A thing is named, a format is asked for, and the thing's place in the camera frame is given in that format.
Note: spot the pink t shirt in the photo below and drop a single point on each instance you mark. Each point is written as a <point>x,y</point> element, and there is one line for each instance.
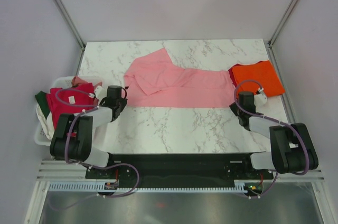
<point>155,81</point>

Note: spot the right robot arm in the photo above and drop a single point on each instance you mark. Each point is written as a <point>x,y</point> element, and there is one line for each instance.
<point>291,147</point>

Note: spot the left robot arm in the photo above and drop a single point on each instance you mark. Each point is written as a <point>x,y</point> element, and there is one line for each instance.
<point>73,137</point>

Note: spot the dark red folded t shirt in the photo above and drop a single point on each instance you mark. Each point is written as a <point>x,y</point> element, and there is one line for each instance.
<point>231,74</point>

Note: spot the orange folded t shirt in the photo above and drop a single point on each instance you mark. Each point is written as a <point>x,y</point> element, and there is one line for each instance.
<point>262,72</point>

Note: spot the magenta t shirt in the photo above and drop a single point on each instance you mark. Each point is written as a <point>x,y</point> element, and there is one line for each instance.
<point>70,101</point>

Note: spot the white t shirt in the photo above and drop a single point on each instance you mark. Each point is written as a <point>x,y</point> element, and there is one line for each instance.
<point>46,124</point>

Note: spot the dark green t shirt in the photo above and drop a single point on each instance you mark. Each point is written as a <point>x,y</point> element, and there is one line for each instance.
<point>43,103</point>

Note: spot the white laundry basket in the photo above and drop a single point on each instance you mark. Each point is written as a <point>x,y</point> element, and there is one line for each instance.
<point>63,82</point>

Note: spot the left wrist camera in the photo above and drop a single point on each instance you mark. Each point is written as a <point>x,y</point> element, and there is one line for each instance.
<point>99,93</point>

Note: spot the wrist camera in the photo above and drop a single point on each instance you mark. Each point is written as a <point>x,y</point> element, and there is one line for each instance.
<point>99,93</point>
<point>260,98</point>

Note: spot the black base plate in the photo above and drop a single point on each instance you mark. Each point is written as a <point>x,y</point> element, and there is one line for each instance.
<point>181,170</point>

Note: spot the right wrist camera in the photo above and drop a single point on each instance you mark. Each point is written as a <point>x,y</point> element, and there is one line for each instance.
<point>260,98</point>

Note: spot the white cable duct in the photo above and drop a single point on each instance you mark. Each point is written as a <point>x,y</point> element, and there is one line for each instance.
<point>86,186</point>

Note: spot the left aluminium frame post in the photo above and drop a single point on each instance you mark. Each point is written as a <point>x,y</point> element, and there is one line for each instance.
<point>69,22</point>

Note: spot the aluminium frame post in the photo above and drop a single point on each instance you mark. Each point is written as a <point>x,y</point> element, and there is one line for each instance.
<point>69,22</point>
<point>285,17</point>

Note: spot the right aluminium frame post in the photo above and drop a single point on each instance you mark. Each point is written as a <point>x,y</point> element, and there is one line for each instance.
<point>285,17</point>

